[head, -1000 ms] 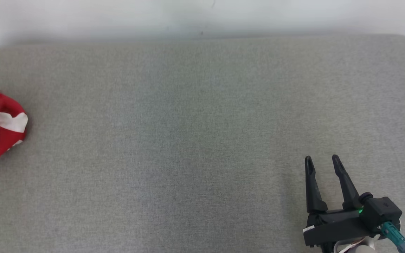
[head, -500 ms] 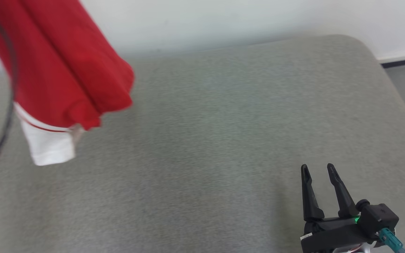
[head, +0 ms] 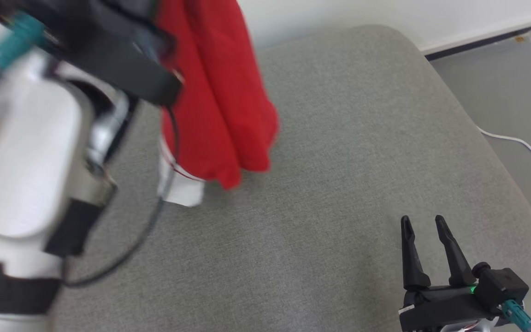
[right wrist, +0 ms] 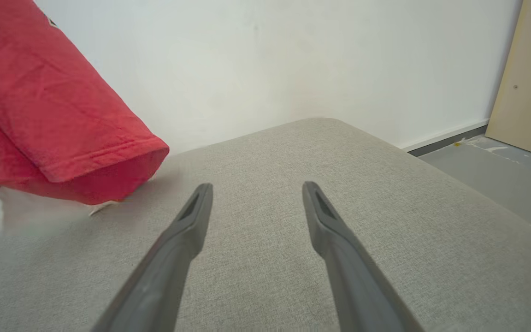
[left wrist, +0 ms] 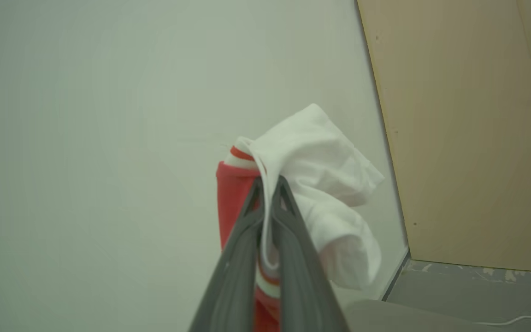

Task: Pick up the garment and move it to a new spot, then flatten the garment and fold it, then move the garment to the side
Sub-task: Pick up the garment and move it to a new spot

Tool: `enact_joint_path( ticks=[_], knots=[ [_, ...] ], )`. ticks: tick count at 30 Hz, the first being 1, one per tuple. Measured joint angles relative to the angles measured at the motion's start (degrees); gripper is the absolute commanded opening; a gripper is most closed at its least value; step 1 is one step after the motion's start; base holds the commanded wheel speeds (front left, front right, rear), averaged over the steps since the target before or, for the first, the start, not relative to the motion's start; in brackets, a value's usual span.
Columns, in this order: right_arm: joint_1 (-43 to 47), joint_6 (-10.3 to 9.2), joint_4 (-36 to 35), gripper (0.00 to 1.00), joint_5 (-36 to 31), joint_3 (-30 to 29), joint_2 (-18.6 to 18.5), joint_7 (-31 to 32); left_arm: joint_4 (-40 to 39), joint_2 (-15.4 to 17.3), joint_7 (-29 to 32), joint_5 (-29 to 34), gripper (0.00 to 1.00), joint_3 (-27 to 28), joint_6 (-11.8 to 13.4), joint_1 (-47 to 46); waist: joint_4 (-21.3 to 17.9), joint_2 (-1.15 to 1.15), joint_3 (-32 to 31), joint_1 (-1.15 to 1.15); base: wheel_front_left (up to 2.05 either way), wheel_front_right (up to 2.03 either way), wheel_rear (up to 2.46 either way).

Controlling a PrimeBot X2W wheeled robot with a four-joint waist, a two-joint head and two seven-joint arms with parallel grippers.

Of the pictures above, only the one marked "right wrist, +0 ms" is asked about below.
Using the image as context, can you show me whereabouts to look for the red basketball jersey white trim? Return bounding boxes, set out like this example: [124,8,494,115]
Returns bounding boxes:
[0,0,170,216]

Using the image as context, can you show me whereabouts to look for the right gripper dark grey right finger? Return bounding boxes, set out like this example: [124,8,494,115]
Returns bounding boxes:
[302,181,425,332]

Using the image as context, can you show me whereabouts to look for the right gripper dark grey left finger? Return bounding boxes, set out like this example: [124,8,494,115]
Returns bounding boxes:
[91,183,214,332]

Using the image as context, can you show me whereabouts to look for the wall baseboard with dark strip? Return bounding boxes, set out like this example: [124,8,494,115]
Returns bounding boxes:
[401,119,490,158]

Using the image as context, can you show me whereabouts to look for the grey fabric sofa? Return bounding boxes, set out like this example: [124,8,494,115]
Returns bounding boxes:
[0,118,531,332]

